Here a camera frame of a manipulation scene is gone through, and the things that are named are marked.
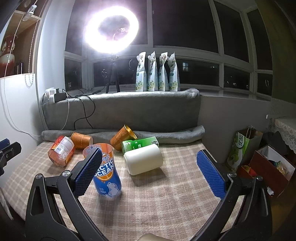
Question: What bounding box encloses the blue orange Arctic Ocean cup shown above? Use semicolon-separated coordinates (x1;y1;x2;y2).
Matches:
83;143;122;199

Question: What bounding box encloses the orange paper cup left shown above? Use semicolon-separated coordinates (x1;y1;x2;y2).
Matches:
71;133;93;149

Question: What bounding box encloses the green cup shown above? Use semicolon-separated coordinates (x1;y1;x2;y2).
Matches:
121;137;159;154

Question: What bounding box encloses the white cylindrical cup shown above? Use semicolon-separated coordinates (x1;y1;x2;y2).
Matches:
123;144;164;176

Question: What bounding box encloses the orange gold-lined paper cup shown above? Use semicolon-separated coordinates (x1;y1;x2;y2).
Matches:
110;125;137;151

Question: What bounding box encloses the grey rolled blanket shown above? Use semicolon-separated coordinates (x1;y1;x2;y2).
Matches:
41;126;205;144

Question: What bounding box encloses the beige plaid mattress blanket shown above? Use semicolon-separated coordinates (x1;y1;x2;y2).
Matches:
2;141;220;240

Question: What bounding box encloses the green paper shopping bag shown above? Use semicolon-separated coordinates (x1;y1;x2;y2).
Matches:
227;126;263;171

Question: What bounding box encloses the red cardboard box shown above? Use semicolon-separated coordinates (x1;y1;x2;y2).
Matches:
236;145;295;197

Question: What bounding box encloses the white power strip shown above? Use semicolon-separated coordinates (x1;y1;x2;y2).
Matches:
45;87;59;103

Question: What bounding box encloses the black power adapter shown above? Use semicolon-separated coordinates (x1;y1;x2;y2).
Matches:
54;92;67;103

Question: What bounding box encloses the grey sofa backrest cushion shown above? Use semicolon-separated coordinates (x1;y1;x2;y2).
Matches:
43;88;201;133

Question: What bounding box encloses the white green pouch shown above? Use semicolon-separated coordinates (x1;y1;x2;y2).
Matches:
135;52;147;91
147;52;158;91
158;52;169;91
168;52;180;92

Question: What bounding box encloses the black tripod stand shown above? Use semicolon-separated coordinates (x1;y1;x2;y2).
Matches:
106;55;120;93

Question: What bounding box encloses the white cable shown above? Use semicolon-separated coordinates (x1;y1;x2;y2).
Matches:
2;0;70;136

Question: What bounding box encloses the black cable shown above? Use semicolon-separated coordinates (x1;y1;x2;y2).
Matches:
62;86;106;130

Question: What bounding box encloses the bright ring light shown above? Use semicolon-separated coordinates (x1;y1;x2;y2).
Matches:
83;6;139;54

